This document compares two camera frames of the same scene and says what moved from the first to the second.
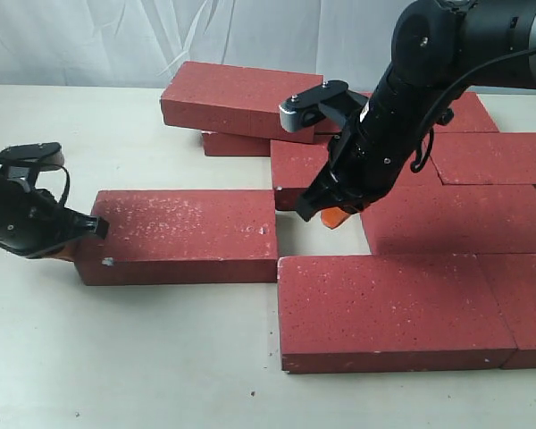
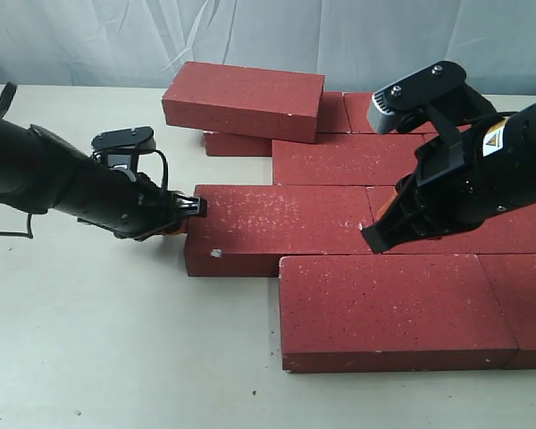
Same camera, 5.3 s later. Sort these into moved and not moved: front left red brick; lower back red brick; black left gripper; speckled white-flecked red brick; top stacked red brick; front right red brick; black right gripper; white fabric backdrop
Moved: black right gripper; black left gripper; speckled white-flecked red brick
Not moved: white fabric backdrop; lower back red brick; top stacked red brick; front right red brick; front left red brick
